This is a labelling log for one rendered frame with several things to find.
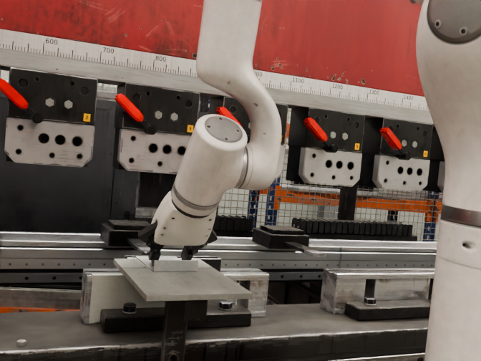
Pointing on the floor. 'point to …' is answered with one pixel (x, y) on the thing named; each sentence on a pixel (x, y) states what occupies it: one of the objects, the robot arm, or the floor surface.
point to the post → (347, 203)
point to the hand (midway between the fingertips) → (170, 255)
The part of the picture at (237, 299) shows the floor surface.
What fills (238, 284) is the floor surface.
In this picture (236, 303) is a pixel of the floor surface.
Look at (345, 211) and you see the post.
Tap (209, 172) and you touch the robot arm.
